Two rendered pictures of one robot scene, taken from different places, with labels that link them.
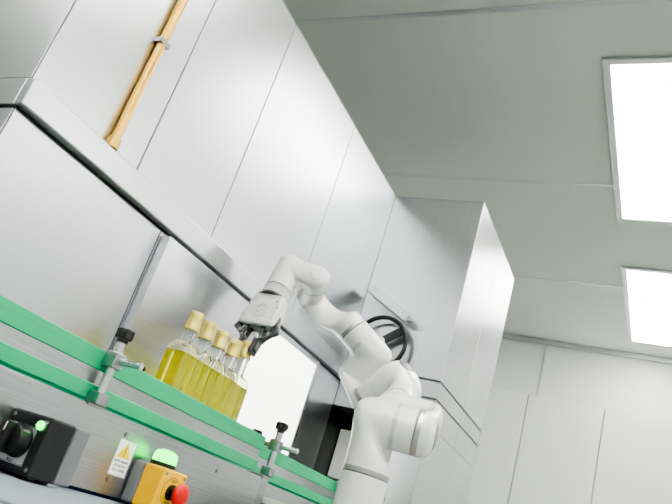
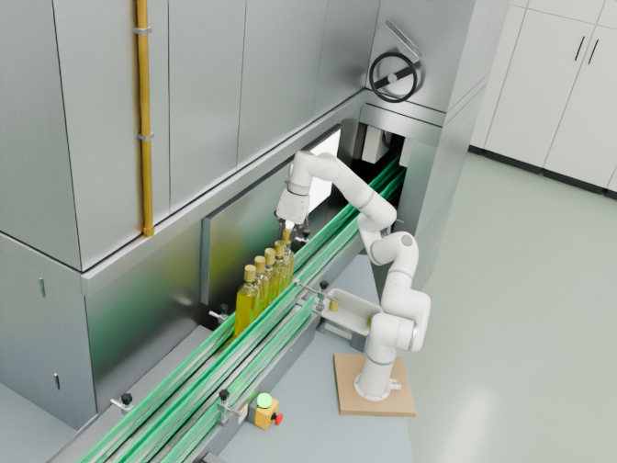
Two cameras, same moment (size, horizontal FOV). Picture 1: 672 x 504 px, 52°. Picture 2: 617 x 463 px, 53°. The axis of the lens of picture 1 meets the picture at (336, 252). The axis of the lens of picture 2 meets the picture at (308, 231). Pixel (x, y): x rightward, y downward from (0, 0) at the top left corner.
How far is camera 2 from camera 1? 1.58 m
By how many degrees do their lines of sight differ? 56
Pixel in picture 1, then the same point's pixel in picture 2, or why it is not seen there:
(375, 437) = (384, 346)
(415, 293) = (423, 25)
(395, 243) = not seen: outside the picture
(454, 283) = (461, 18)
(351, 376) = (367, 231)
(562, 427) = not seen: outside the picture
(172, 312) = (229, 243)
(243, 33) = (203, 11)
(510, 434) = not seen: outside the picture
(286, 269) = (303, 172)
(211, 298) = (251, 205)
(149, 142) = (169, 188)
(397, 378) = (399, 256)
